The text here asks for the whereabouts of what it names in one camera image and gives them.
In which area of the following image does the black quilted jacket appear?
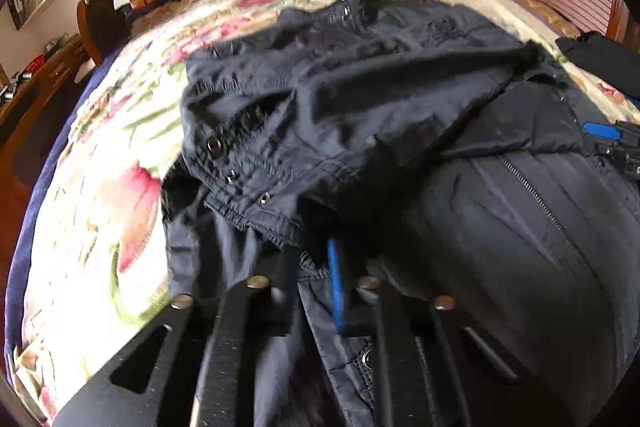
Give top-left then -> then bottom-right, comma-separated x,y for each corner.
162,0 -> 639,426

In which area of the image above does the black folded garment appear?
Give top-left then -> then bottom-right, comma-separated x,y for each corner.
555,31 -> 640,105

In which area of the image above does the floral bed blanket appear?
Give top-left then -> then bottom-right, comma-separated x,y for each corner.
6,0 -> 639,426

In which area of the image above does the navy blue bed sheet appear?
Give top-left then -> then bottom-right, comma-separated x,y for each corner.
1,46 -> 122,359

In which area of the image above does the wooden desk cabinet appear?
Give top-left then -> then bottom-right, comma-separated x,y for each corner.
0,33 -> 94,278

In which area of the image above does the wooden chair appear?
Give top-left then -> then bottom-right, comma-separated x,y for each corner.
76,0 -> 130,66

